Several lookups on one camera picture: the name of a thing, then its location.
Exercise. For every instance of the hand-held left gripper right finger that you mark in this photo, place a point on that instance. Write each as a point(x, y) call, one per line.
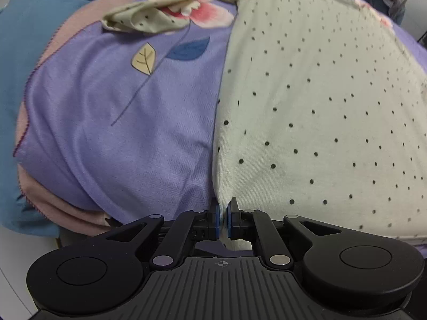
point(229, 221)

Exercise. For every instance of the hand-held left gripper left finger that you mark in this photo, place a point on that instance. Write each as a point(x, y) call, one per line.
point(217, 220)

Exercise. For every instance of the cream dotted small garment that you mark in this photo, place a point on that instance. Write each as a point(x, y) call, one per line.
point(317, 106)

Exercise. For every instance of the purple floral blanket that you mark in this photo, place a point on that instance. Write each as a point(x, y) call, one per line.
point(133, 123)

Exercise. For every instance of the blue quilt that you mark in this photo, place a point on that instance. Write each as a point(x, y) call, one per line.
point(23, 40)

